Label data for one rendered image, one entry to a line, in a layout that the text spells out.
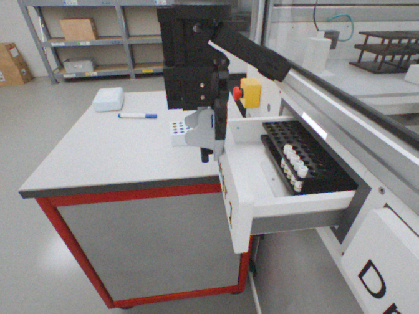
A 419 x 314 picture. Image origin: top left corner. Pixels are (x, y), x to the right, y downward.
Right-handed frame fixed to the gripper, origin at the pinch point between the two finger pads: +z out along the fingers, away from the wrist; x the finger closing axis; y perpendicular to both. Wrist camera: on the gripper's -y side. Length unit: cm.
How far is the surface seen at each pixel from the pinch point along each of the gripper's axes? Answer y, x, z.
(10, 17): 261, -392, 3
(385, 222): -14.3, 19.1, -2.3
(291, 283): -17.6, 7.0, 37.3
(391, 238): -14.3, 20.4, -1.5
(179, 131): 7.9, -25.5, 10.7
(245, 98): -11.9, -29.5, 3.1
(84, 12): 159, -403, -2
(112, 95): 34, -56, 10
